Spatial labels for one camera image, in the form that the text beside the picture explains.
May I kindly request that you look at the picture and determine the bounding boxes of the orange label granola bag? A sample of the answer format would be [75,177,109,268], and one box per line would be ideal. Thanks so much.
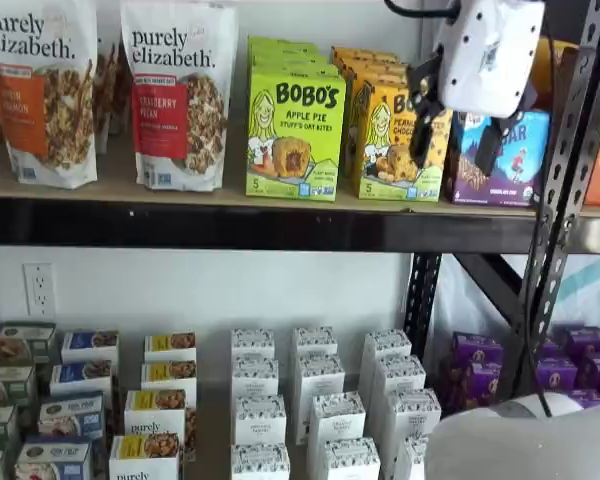
[0,0,101,191]

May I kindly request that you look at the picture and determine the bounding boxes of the white organic pantry box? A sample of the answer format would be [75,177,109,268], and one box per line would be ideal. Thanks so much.
[371,354,428,397]
[294,351,347,401]
[291,326,339,357]
[384,388,443,442]
[363,329,413,362]
[231,355,280,399]
[394,434,432,480]
[230,441,292,480]
[321,436,382,480]
[230,327,277,359]
[234,394,288,447]
[306,391,367,447]

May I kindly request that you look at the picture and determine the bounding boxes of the translucent plastic sheet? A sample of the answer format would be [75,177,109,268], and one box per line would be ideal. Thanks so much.
[432,253,600,346]

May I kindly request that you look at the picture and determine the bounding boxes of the white wall power outlet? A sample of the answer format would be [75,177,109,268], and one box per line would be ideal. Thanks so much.
[23,262,57,316]

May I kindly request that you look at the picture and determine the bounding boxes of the white patterned small boxes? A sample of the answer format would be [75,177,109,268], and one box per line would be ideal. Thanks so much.
[0,319,451,480]

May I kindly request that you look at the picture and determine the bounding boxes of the yellow label granola box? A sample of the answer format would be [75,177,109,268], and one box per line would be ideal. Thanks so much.
[140,360,198,394]
[143,331,198,363]
[108,433,182,480]
[124,389,188,437]

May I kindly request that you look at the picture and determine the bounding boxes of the green Bobo's apple pie box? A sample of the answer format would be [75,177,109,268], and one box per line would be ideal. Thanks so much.
[244,63,348,203]
[249,58,340,77]
[248,46,330,64]
[246,35,322,52]

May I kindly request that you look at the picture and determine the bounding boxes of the red label granola bag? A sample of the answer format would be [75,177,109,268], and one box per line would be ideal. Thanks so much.
[119,0,238,193]

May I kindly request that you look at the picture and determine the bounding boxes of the blue purple ZBar box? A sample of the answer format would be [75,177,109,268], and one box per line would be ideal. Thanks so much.
[443,108,552,209]

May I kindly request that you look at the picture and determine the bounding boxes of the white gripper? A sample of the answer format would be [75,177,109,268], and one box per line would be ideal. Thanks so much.
[406,0,547,178]

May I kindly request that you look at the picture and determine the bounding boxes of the yellow Bobo's peanut butter box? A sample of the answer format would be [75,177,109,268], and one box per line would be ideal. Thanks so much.
[344,68,411,101]
[337,56,410,76]
[329,45,401,62]
[356,81,454,202]

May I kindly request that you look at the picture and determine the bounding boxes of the blue label food box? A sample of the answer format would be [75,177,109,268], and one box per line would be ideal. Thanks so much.
[38,391,106,442]
[14,439,94,480]
[49,359,114,397]
[60,329,121,364]

